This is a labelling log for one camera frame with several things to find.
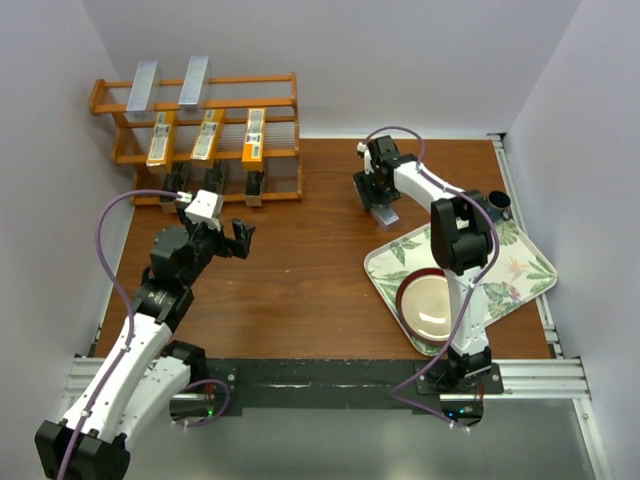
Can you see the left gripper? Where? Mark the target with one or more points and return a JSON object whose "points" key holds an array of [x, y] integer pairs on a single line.
{"points": [[241, 233]]}

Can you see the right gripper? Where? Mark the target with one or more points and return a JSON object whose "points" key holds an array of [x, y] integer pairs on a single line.
{"points": [[367, 196]]}

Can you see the black toothpaste box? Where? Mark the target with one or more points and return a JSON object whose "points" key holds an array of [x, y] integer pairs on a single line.
{"points": [[254, 188], [215, 177], [176, 180]]}

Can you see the silver gold R&O toothpaste box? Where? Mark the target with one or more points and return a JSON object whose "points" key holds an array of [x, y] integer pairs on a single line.
{"points": [[252, 159]]}

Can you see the orange toothpaste box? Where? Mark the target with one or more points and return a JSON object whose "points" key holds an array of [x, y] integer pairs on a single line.
{"points": [[210, 130]]}

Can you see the yellow toothpaste box with barcode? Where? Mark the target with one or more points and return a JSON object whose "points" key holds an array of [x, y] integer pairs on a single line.
{"points": [[160, 154]]}

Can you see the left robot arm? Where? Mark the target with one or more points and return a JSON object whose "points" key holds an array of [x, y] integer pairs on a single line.
{"points": [[145, 368]]}

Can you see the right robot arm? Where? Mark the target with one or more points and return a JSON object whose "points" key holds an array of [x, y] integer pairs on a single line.
{"points": [[464, 244]]}

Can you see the orange wooden three-tier shelf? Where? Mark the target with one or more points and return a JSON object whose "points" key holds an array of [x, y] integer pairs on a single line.
{"points": [[276, 93]]}

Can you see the red rimmed cream plate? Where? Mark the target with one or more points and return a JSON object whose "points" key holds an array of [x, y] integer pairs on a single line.
{"points": [[423, 306]]}

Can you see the dark blue mug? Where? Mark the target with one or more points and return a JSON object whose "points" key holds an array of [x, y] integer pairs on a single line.
{"points": [[499, 206]]}

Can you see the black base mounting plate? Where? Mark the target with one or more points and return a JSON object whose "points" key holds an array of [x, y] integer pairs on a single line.
{"points": [[330, 384]]}

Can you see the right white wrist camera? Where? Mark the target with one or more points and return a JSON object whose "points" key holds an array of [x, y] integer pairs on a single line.
{"points": [[363, 152]]}

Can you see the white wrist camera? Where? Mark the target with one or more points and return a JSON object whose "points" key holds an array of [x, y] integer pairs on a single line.
{"points": [[363, 152], [202, 207]]}

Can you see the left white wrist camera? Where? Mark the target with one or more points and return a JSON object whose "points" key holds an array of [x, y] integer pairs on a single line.
{"points": [[202, 207]]}

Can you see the aluminium frame rail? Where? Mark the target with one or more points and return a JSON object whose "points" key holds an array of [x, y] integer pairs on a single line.
{"points": [[539, 427]]}

